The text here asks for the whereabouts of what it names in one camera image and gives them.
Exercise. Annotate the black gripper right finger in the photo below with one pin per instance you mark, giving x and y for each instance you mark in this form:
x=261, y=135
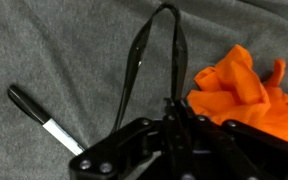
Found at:
x=237, y=150

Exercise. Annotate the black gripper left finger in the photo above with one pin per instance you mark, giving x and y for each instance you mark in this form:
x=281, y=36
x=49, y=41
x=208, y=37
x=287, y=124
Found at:
x=124, y=150

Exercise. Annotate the black tongs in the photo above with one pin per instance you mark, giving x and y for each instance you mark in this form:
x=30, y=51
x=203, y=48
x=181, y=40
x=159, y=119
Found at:
x=179, y=56

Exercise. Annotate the orange cloth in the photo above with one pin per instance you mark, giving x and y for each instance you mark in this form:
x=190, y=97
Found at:
x=247, y=93

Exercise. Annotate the black and white marker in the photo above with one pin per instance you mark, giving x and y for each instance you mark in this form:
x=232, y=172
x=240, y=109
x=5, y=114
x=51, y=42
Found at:
x=47, y=120

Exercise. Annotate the grey tablecloth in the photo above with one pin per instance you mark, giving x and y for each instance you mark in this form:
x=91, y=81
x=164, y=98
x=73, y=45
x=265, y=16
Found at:
x=67, y=50

